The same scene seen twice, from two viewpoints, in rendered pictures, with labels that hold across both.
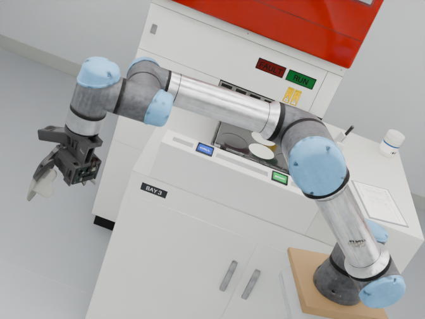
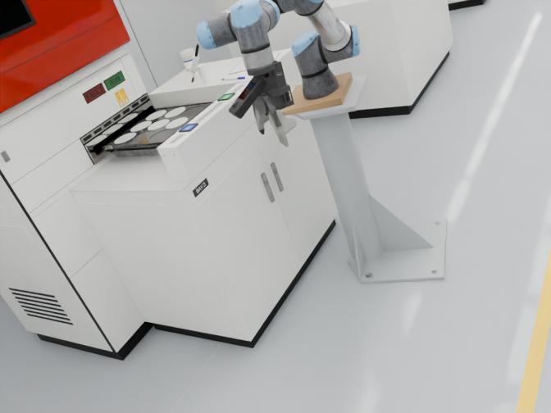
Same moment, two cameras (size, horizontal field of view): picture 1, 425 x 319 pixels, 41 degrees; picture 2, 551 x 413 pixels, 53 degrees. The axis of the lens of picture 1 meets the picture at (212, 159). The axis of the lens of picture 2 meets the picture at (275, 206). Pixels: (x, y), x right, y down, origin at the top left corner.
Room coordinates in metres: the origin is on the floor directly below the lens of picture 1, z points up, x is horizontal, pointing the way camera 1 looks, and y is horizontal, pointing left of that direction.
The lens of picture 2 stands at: (0.15, 1.37, 1.59)
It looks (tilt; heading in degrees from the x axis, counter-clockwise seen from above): 28 degrees down; 311
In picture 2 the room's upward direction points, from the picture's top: 20 degrees counter-clockwise
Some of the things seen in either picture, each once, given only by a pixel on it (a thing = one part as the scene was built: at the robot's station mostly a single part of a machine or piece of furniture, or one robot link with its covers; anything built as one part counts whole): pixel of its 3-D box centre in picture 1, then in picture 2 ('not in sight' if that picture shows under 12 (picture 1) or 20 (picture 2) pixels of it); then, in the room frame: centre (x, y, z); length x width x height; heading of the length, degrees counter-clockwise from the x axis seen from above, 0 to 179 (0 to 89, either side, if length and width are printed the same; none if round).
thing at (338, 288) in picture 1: (343, 273); (317, 79); (1.32, -0.47, 0.90); 0.15 x 0.15 x 0.10
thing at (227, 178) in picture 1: (236, 181); (216, 128); (1.59, -0.10, 0.89); 0.55 x 0.09 x 0.14; 92
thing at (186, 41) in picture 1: (234, 73); (80, 124); (2.17, 0.05, 1.02); 0.81 x 0.03 x 0.40; 92
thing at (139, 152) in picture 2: not in sight; (157, 151); (1.89, -0.04, 0.84); 0.50 x 0.02 x 0.03; 2
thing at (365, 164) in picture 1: (357, 188); (224, 86); (1.87, -0.54, 0.89); 0.62 x 0.35 x 0.14; 2
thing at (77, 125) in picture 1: (86, 119); (257, 57); (1.00, 0.27, 1.25); 0.08 x 0.08 x 0.05
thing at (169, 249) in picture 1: (235, 254); (226, 208); (1.85, -0.24, 0.41); 0.96 x 0.64 x 0.82; 92
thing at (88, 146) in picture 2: not in sight; (123, 130); (2.17, -0.13, 0.89); 0.44 x 0.02 x 0.10; 92
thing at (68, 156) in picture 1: (77, 151); (268, 88); (1.00, 0.27, 1.17); 0.09 x 0.08 x 0.12; 58
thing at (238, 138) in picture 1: (263, 138); (158, 124); (1.96, -0.15, 0.90); 0.34 x 0.34 x 0.01; 2
